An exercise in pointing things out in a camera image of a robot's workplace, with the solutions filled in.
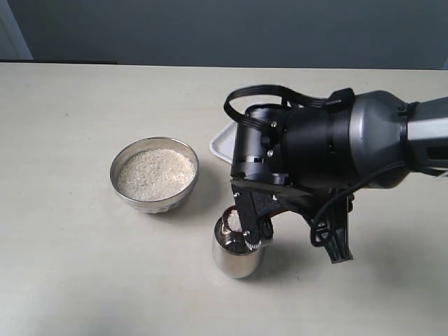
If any steel bowl of rice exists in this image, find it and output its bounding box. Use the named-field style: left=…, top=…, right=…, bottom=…
left=109, top=136, right=199, bottom=214

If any steel cup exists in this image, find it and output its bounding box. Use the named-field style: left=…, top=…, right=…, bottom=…
left=212, top=233, right=265, bottom=279

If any dark red wooden spoon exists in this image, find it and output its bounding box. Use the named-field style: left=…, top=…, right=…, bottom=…
left=213, top=206, right=291, bottom=240

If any black cable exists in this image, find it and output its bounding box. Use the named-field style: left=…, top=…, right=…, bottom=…
left=223, top=83, right=354, bottom=127

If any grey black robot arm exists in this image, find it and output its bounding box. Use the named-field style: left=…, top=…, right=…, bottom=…
left=223, top=85, right=447, bottom=263

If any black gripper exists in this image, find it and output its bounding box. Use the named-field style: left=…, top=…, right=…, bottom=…
left=230, top=104, right=354, bottom=264

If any white rectangular tray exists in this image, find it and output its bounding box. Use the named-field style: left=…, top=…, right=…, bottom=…
left=209, top=101, right=291, bottom=165

